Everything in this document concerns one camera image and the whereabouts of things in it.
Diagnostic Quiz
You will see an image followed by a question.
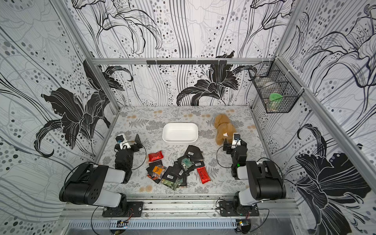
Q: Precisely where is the red long tea bag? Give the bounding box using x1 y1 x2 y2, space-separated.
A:
196 166 211 184

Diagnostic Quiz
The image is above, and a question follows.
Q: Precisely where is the black barcode tea bag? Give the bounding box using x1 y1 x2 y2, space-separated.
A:
162 165 184 183
184 145 204 162

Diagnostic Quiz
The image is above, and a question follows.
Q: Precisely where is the green picture tea bag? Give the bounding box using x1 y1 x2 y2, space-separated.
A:
177 155 194 171

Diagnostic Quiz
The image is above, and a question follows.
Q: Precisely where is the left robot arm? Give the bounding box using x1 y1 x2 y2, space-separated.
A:
59 140 143 211

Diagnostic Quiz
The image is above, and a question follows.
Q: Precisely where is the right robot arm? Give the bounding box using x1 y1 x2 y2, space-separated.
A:
223 138 287 208

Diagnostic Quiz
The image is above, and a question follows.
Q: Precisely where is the red square tea bag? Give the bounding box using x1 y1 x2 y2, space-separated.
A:
148 150 164 163

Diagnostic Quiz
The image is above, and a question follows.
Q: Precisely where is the orange label tea bag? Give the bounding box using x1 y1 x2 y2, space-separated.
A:
147 165 167 184

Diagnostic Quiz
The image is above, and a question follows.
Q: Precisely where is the black barcode tea bag front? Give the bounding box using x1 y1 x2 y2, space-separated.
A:
162 165 184 183

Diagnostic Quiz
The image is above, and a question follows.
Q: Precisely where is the white plastic storage box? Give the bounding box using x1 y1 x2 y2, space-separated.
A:
162 122 198 145

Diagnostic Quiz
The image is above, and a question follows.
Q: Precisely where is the brown plush teddy dog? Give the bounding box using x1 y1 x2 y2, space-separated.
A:
214 114 237 146

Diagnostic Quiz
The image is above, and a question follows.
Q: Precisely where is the green lidded cup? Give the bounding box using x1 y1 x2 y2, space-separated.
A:
269 93 284 111

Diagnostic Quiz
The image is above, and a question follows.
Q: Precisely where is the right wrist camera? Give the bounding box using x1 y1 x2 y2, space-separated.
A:
232 133 241 147

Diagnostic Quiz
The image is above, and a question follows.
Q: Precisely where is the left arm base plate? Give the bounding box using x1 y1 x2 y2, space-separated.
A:
102 201 144 218

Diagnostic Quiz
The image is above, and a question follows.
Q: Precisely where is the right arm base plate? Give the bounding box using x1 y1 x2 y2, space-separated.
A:
216 200 259 217

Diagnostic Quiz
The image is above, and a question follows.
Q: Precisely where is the white slotted cable duct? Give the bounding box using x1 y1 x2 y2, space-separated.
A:
109 219 238 230

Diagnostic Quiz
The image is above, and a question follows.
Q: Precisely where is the black wire basket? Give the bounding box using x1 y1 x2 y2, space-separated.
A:
248 60 300 114

